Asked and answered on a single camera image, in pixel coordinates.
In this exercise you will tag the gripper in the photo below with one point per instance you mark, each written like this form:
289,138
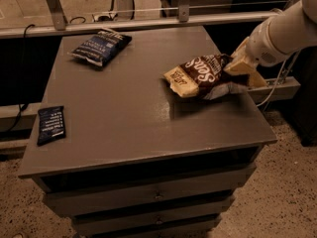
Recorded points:
263,49

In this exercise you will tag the brown chip bag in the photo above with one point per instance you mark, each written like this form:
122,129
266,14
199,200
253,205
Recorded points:
206,78

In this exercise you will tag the blue chip bag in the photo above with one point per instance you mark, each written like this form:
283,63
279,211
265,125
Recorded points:
102,47

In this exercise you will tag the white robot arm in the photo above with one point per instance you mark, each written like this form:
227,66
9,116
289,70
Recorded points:
275,40

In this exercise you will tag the grey drawer cabinet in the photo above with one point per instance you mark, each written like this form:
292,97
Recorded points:
137,161

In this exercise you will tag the white power strip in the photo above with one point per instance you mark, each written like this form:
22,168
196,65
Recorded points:
104,17

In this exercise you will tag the small dark blue snack packet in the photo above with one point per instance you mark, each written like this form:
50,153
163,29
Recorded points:
51,126

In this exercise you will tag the metal railing frame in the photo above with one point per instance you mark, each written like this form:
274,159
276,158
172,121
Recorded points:
41,18

